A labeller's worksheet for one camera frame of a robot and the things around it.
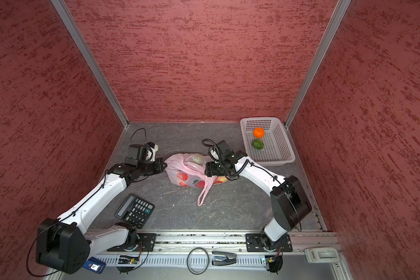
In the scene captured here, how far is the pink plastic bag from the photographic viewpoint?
845 millimetres

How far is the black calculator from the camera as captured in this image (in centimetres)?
80

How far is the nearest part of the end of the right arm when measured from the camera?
619 mm
